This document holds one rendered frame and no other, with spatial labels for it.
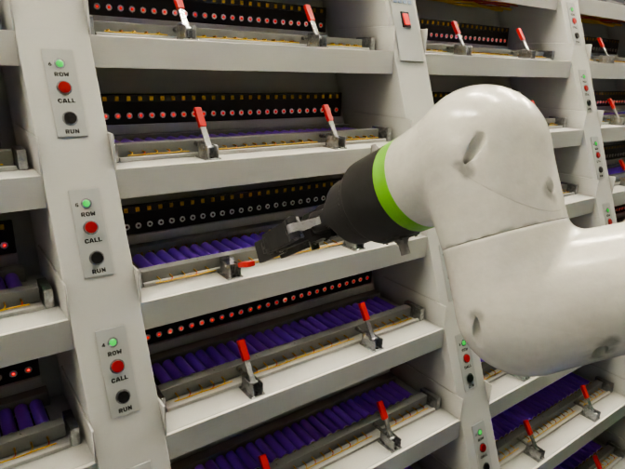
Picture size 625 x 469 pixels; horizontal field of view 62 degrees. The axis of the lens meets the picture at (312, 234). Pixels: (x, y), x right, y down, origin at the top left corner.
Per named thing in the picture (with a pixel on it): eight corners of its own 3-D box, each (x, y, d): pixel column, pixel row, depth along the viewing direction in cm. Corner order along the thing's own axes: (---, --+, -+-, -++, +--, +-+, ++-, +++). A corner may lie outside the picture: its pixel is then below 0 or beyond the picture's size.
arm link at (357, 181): (426, 129, 54) (358, 134, 49) (459, 239, 53) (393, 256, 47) (388, 151, 59) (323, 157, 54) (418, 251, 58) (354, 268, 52)
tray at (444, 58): (568, 77, 151) (578, 26, 146) (422, 74, 116) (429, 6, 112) (507, 75, 166) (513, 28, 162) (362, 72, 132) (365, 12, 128)
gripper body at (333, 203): (352, 243, 53) (304, 261, 60) (411, 230, 57) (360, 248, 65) (331, 172, 53) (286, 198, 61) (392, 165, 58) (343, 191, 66)
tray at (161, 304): (425, 256, 111) (430, 213, 109) (141, 331, 77) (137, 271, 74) (363, 232, 127) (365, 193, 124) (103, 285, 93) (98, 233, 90)
